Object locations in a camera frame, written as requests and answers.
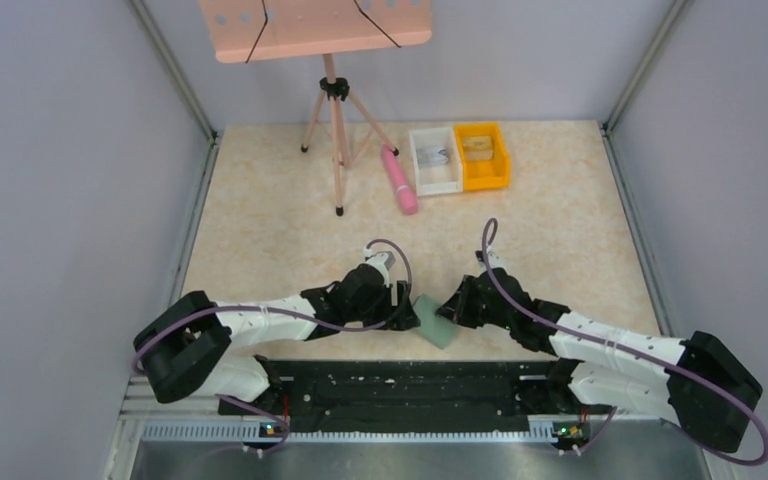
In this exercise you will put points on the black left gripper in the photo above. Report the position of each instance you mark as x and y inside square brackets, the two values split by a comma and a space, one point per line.
[396, 309]

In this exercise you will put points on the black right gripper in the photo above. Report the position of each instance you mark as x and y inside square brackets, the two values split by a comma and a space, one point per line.
[462, 302]

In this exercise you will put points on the green card holder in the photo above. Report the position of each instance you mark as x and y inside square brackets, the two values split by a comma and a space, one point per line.
[433, 327]

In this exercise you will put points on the silver credit card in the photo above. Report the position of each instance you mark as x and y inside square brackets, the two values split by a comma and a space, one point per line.
[430, 156]

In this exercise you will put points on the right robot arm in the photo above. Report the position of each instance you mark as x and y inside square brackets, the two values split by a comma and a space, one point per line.
[598, 364]

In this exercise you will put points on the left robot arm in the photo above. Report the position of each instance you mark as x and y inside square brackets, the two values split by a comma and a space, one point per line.
[184, 351]

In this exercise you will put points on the tan card in yellow bin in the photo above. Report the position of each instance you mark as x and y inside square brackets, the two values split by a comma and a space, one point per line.
[477, 148]

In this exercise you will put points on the pink cylindrical tube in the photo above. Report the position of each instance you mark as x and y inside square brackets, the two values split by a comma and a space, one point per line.
[404, 194]

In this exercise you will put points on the white plastic bin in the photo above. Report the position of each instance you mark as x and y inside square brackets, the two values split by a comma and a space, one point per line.
[438, 180]

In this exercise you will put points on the yellow plastic bin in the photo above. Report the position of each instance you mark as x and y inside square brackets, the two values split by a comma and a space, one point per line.
[485, 161]

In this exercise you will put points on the pink music stand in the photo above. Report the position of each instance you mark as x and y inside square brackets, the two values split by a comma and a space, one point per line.
[242, 32]

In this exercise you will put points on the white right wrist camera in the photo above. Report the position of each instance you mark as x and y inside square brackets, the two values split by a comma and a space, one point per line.
[489, 260]

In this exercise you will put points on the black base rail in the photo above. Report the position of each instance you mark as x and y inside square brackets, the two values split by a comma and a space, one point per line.
[417, 396]

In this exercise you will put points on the aluminium frame profile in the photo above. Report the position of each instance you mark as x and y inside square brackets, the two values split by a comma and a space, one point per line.
[208, 419]

